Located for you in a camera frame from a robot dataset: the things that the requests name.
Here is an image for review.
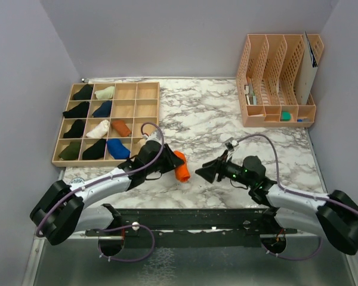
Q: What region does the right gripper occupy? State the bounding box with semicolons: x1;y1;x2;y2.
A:
196;150;254;188

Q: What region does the bright orange underwear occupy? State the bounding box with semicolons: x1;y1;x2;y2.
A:
174;150;190;183

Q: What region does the rust brown underwear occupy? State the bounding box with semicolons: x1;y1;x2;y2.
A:
111;119;132;137

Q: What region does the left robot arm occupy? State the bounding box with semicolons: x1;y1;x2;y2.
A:
30;133;184;245

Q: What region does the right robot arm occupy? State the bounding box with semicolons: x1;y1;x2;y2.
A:
195;143;358;255

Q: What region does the blue rolled underwear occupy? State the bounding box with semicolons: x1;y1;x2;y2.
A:
107;139;130;160

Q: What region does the black rolled underwear bottom row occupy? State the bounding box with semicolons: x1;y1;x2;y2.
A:
82;139;106;160

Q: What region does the white rolled underwear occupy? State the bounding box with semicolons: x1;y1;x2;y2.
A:
85;119;110;139

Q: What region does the navy rolled underwear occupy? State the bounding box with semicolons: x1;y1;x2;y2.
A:
92;101;112;118

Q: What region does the light green rolled underwear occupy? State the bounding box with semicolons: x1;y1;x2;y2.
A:
94;86;115;100

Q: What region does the black rolled underwear third row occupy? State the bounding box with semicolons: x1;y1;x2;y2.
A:
61;119;85;139

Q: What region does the dark green rolled underwear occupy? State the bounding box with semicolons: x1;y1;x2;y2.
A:
58;141;81;161

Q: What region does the black rolled underwear second row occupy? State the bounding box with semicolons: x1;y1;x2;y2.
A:
63;101;90;119

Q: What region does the black rolled underwear top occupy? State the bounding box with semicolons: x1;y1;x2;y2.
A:
72;84;93;101

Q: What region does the wooden compartment organizer tray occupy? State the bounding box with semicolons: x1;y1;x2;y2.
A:
52;82;160;167

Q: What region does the green object in rack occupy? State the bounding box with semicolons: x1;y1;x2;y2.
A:
280;111;292;122

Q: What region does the blue white round tin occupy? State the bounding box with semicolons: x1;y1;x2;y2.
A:
69;177;85;184

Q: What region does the pink plastic file rack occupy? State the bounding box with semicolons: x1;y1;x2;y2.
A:
236;34;324;128

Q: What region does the white board in rack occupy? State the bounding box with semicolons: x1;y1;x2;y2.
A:
295;32;318;105

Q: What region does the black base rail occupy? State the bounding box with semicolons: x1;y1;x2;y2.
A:
86;209;282;248

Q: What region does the aluminium extrusion rail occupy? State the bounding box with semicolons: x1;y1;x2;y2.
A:
32;229;320;241

